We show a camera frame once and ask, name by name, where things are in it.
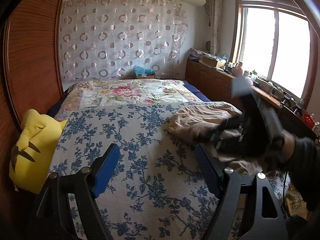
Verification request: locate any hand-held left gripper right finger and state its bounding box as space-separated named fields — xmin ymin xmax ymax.
xmin=195 ymin=144 xmax=288 ymax=240

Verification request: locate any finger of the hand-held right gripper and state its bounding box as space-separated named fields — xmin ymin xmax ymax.
xmin=214 ymin=134 xmax=243 ymax=153
xmin=218 ymin=117 xmax=245 ymax=133

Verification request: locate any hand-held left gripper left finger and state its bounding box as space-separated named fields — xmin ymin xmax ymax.
xmin=36 ymin=143 xmax=121 ymax=240

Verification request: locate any beige garment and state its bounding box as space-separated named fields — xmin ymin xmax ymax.
xmin=168 ymin=104 xmax=275 ymax=176

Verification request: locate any person's right forearm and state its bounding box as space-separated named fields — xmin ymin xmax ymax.
xmin=285 ymin=134 xmax=320 ymax=212

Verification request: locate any person's right hand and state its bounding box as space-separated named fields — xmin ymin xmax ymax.
xmin=269 ymin=129 xmax=298 ymax=164

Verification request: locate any blue floral blanket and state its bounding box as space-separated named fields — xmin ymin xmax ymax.
xmin=49 ymin=101 xmax=292 ymax=240

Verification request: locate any small black tripod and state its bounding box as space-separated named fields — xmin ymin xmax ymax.
xmin=281 ymin=93 xmax=292 ymax=109
xmin=293 ymin=99 xmax=305 ymax=117

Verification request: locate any wooden cabinet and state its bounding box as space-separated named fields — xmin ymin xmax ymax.
xmin=185 ymin=59 xmax=320 ymax=143

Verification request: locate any red box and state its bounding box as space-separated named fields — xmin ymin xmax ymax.
xmin=303 ymin=113 xmax=317 ymax=131

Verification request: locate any clutter on cabinet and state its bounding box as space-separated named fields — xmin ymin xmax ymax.
xmin=189 ymin=47 xmax=283 ymax=98

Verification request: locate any yellow plush pillow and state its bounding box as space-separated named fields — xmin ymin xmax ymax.
xmin=9 ymin=109 xmax=68 ymax=195

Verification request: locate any pink floral quilt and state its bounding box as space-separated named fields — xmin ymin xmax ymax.
xmin=54 ymin=78 xmax=201 ymax=122

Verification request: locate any yellow patterned cloth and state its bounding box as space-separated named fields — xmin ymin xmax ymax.
xmin=284 ymin=184 xmax=309 ymax=212

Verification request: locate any window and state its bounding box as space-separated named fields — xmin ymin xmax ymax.
xmin=231 ymin=0 xmax=319 ymax=102

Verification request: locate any cardboard box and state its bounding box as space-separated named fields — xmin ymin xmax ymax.
xmin=135 ymin=72 xmax=156 ymax=80

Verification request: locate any beige side curtain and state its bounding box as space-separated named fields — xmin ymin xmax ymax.
xmin=208 ymin=0 xmax=223 ymax=55

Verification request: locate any wooden headboard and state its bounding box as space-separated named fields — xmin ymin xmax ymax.
xmin=0 ymin=0 xmax=69 ymax=180

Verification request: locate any black cable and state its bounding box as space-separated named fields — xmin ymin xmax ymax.
xmin=283 ymin=169 xmax=288 ymax=212

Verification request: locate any circle patterned wall curtain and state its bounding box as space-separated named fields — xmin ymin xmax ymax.
xmin=58 ymin=0 xmax=188 ymax=81

